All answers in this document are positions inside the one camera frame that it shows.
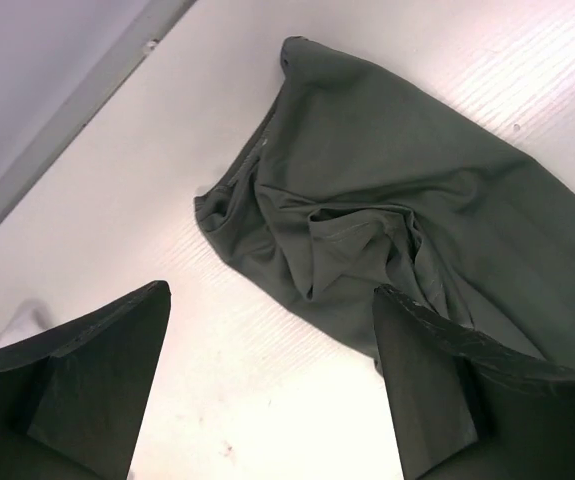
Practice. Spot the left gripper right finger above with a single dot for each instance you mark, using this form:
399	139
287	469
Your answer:
466	407

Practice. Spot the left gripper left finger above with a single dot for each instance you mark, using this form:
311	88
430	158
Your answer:
73	398

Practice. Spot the white t shirt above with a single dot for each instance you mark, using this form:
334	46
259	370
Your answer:
30	318

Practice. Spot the grey t shirt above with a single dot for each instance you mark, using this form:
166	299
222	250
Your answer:
356	178

